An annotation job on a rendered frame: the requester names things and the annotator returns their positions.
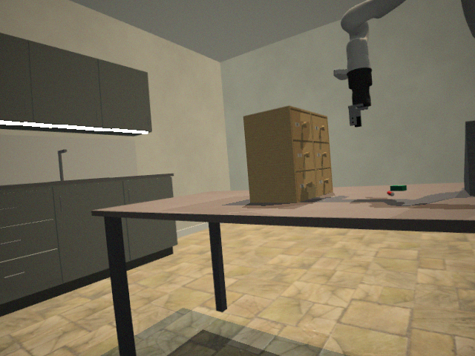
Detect small brown wooden chest of drawers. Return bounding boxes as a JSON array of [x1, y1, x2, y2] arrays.
[[243, 106, 333, 203]]

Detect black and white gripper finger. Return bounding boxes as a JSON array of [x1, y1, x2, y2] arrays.
[[348, 103, 364, 126], [355, 107, 368, 127]]

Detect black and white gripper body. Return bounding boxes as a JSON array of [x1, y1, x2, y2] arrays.
[[333, 53, 373, 107]]

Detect wooden drawer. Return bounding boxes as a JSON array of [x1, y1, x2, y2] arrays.
[[314, 143, 330, 167], [295, 171, 316, 200], [315, 169, 332, 195], [293, 142, 315, 169], [311, 115, 329, 141], [290, 110, 312, 139]]

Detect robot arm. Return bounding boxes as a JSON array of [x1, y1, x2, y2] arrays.
[[341, 0, 475, 58]]

